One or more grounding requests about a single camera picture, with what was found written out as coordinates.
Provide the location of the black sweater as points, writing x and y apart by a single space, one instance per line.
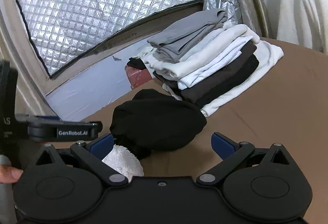
158 124

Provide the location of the stack of folded clothes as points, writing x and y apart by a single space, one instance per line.
217 60

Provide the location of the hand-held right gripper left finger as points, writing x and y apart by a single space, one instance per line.
102 145

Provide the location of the black garment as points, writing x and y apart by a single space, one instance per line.
137 63

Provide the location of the white printed cloth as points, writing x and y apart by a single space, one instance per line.
146 56

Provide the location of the quilted silver window cover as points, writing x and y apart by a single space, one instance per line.
89 3

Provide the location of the white fluffy towel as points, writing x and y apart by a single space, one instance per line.
123 163

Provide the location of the person's left hand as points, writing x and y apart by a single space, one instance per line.
10 174

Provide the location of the white cloth cover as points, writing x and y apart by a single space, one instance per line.
302 3

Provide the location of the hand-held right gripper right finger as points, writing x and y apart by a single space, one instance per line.
223 143

